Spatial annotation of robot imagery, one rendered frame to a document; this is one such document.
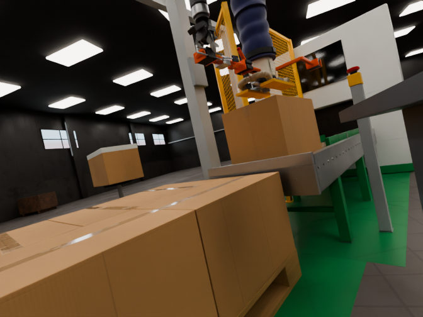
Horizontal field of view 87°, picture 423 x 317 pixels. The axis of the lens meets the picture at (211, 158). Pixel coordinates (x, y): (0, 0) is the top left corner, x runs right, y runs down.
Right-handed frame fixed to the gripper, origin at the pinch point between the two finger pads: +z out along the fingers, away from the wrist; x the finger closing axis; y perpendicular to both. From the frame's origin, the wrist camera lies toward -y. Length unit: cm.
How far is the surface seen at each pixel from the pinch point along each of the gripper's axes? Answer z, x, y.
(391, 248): 119, -52, 54
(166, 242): 70, -18, -57
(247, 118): 32.3, 2.8, 29.1
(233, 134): 40, 15, 29
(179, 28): -92, 99, 89
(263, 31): -23, -7, 55
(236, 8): -45, 6, 50
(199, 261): 80, -18, -48
